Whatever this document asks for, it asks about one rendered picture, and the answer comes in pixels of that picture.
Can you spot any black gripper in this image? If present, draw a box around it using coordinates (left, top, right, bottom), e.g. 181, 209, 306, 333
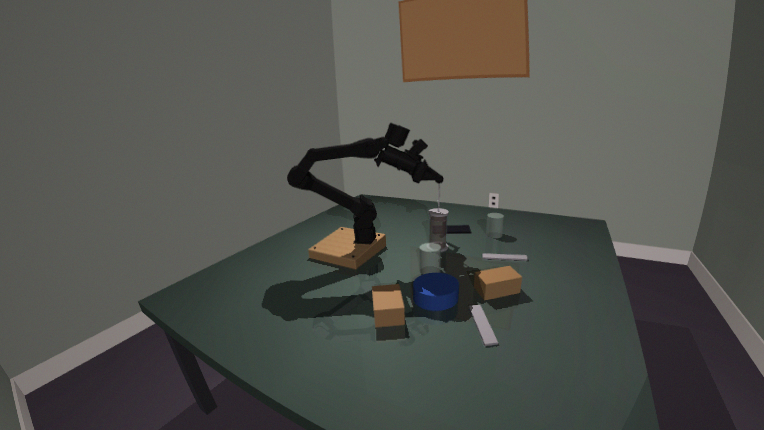
394, 151, 442, 183

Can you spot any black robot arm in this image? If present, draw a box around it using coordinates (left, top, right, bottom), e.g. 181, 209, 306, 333
287, 123, 428, 244

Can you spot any grey flat bar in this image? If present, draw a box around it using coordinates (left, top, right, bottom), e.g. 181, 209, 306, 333
482, 253, 528, 261
469, 305, 498, 346

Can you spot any blue short cylinder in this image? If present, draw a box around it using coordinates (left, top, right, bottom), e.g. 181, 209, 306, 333
413, 273, 459, 311

